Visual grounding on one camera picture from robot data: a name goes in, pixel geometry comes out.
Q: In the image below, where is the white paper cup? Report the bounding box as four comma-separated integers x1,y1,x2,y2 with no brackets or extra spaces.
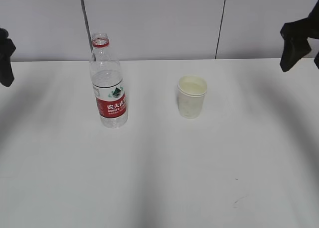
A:
177,75,208,119

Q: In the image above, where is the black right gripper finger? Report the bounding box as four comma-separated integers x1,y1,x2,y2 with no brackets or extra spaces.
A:
280,18,312,72

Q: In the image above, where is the clear water bottle red label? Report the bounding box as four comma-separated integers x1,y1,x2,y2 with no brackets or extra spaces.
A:
89,33,128,128

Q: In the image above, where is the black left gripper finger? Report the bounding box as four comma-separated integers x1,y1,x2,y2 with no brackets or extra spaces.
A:
0,28,16,87

